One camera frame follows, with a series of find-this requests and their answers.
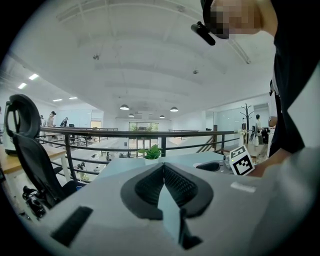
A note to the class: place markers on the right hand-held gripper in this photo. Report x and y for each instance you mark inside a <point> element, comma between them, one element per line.
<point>241,161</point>

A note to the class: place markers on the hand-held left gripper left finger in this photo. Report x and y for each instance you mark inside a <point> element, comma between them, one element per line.
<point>147,186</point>

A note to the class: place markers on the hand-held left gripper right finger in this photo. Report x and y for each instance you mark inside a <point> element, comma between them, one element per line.
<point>183,186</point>

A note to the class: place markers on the person's right forearm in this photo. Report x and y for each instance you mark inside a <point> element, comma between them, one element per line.
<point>271,162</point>

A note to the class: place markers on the green plant in white pot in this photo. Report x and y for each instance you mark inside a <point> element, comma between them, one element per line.
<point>151,153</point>

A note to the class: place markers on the black coat rack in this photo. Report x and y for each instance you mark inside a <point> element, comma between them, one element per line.
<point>246,117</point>

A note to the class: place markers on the dark metal railing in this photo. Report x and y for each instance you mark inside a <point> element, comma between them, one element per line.
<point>100,133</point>

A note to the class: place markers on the wooden desk with white legs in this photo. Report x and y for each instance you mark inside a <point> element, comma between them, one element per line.
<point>53,151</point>

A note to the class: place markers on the black device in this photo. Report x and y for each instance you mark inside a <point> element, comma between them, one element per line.
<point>33,200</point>

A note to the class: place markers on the ceiling tube light fixture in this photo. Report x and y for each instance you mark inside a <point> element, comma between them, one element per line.
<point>240,51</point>

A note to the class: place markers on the black mesh office chair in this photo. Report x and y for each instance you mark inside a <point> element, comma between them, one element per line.
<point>30,155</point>

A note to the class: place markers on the person's black shirt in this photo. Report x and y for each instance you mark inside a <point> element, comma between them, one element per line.
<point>292,75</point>

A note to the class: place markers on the person's head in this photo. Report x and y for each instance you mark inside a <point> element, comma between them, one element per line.
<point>250,17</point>

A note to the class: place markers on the black head-worn camera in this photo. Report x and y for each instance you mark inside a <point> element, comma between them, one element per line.
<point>203,32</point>

